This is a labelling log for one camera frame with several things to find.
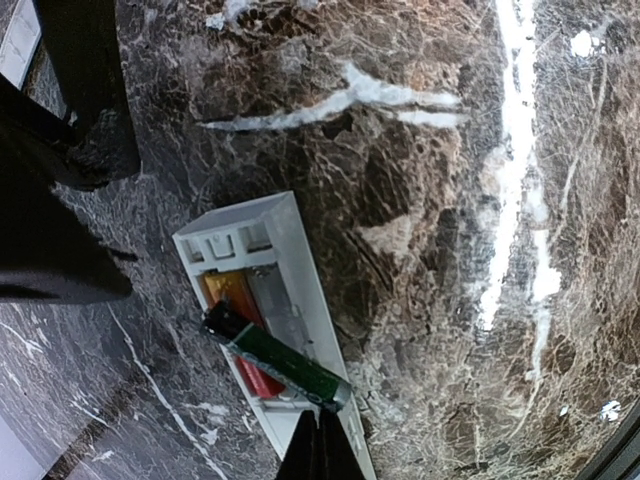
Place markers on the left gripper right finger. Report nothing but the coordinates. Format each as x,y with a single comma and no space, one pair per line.
337,459

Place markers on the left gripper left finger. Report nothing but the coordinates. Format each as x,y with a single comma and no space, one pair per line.
302,458

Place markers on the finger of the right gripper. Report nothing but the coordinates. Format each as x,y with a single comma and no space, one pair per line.
47,254
81,40

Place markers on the white battery cover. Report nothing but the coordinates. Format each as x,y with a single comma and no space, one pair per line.
20,42

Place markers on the green battery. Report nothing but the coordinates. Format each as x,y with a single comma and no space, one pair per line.
306,377

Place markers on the red battery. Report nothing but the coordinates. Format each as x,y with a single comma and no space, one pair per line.
234,320

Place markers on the white remote control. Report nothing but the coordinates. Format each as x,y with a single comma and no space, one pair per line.
256,253

